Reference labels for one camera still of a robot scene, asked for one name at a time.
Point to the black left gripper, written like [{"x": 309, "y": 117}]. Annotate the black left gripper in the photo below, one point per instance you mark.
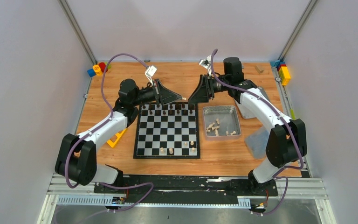
[{"x": 157, "y": 92}]

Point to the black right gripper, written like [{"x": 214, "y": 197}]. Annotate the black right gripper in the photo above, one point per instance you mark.
[{"x": 205, "y": 88}]

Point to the metal tin box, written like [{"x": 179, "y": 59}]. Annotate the metal tin box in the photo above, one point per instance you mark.
[{"x": 221, "y": 123}]

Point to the black white chessboard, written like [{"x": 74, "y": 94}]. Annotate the black white chessboard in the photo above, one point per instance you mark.
[{"x": 167, "y": 126}]

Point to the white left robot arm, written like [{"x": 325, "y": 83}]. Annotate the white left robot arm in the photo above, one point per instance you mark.
[{"x": 76, "y": 160}]

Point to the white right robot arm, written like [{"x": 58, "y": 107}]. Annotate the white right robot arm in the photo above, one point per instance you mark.
[{"x": 286, "y": 141}]

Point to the yellow triangular plastic stand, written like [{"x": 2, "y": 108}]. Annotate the yellow triangular plastic stand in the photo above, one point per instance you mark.
[{"x": 117, "y": 137}]

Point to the small wooden block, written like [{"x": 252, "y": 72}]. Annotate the small wooden block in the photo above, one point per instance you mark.
[{"x": 259, "y": 69}]

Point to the blue plastic bag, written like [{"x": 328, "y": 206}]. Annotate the blue plastic bag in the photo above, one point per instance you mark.
[{"x": 257, "y": 142}]

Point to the coloured toy cylinders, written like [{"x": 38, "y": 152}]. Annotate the coloured toy cylinders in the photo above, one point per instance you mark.
[{"x": 98, "y": 69}]

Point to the coloured toy brick stack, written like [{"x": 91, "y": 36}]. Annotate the coloured toy brick stack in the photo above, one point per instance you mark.
[{"x": 283, "y": 71}]

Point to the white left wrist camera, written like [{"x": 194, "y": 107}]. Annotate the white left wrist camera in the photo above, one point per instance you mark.
[{"x": 150, "y": 71}]

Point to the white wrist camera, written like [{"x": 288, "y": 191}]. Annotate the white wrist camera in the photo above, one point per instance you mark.
[
  {"x": 206, "y": 63},
  {"x": 150, "y": 71}
]

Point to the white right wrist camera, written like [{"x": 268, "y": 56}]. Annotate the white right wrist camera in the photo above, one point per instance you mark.
[{"x": 206, "y": 63}]

